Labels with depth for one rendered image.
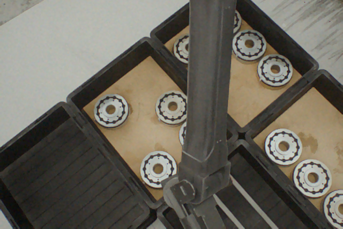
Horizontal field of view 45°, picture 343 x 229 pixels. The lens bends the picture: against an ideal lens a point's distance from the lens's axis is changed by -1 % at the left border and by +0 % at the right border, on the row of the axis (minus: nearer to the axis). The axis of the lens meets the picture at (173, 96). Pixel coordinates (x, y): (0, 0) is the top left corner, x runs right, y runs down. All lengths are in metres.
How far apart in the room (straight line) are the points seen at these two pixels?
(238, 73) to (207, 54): 0.69
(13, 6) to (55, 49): 1.08
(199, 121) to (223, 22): 0.16
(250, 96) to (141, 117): 0.33
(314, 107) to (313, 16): 0.40
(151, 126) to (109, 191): 0.22
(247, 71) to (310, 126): 0.24
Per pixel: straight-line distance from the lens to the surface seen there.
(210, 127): 0.62
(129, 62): 1.23
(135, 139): 1.21
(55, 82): 1.47
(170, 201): 0.76
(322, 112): 1.26
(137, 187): 1.09
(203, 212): 0.73
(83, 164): 1.23
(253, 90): 1.25
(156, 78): 1.26
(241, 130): 1.10
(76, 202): 1.22
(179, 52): 1.25
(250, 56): 1.25
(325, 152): 1.24
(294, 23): 1.51
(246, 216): 1.17
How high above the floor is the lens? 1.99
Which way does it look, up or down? 71 degrees down
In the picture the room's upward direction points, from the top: 11 degrees counter-clockwise
